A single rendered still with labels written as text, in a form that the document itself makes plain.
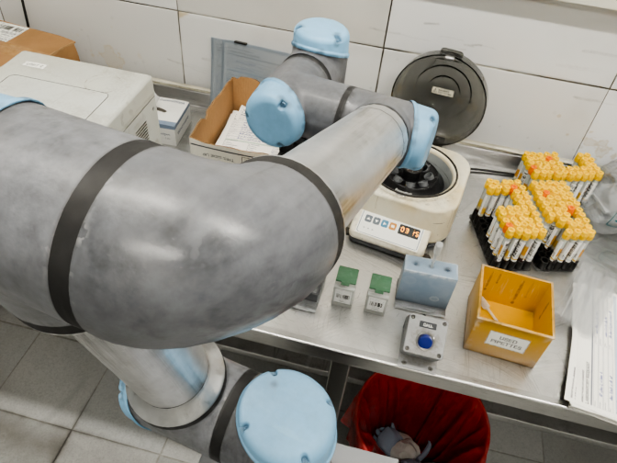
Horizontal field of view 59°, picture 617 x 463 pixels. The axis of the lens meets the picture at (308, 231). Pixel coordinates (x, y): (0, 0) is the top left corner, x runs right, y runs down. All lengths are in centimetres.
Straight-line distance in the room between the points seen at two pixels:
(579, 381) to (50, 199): 97
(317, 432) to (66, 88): 77
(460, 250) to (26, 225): 104
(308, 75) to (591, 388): 75
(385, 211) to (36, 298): 93
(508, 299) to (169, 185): 94
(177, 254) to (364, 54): 115
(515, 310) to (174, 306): 95
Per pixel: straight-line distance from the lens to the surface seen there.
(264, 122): 65
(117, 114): 104
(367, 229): 117
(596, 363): 115
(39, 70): 119
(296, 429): 64
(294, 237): 30
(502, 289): 113
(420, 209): 114
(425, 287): 106
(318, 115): 64
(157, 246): 27
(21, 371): 216
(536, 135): 148
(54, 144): 32
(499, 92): 141
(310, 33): 72
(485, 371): 106
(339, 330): 104
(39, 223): 30
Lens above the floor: 173
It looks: 45 degrees down
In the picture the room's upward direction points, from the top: 6 degrees clockwise
